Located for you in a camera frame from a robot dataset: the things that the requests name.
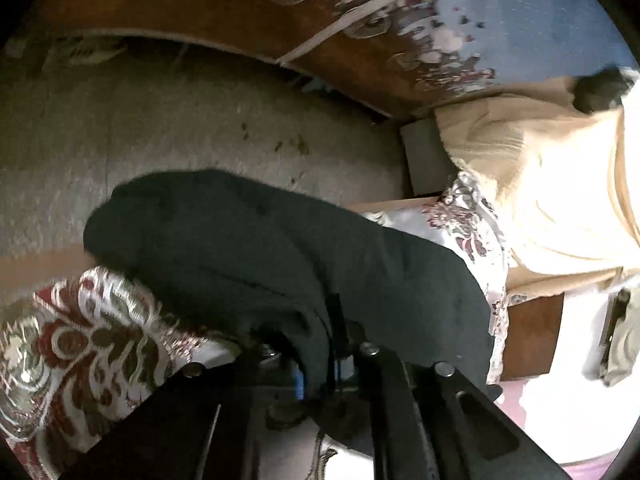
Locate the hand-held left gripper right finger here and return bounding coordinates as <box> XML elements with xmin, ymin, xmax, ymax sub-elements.
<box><xmin>325</xmin><ymin>294</ymin><xmax>568</xmax><ymax>480</ymax></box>

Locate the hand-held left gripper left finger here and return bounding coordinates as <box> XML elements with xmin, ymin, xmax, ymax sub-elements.
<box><xmin>60</xmin><ymin>347</ymin><xmax>307</xmax><ymax>480</ymax></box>

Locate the black garment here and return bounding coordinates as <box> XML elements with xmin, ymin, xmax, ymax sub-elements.
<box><xmin>82</xmin><ymin>167</ymin><xmax>497</xmax><ymax>413</ymax></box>

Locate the wooden bed headboard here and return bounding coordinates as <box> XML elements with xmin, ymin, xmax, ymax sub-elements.
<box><xmin>500</xmin><ymin>291</ymin><xmax>566</xmax><ymax>382</ymax></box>

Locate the floral satin bedspread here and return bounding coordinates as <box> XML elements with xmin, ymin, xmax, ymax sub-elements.
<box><xmin>0</xmin><ymin>170</ymin><xmax>512</xmax><ymax>480</ymax></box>

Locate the dark grey box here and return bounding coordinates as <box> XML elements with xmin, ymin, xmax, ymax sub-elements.
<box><xmin>399</xmin><ymin>119</ymin><xmax>453</xmax><ymax>197</ymax></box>

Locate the olive green cloth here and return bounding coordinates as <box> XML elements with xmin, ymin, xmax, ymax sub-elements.
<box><xmin>597</xmin><ymin>287</ymin><xmax>640</xmax><ymax>387</ymax></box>

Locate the cream textured cloth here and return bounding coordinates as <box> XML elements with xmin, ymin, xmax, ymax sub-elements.
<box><xmin>434</xmin><ymin>74</ymin><xmax>640</xmax><ymax>297</ymax></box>

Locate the dark cloth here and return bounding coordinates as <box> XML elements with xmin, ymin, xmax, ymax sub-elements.
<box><xmin>572</xmin><ymin>67</ymin><xmax>632</xmax><ymax>113</ymax></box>

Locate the cabinet with cartoon print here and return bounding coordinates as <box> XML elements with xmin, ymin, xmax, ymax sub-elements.
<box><xmin>30</xmin><ymin>0</ymin><xmax>628</xmax><ymax>122</ymax></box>

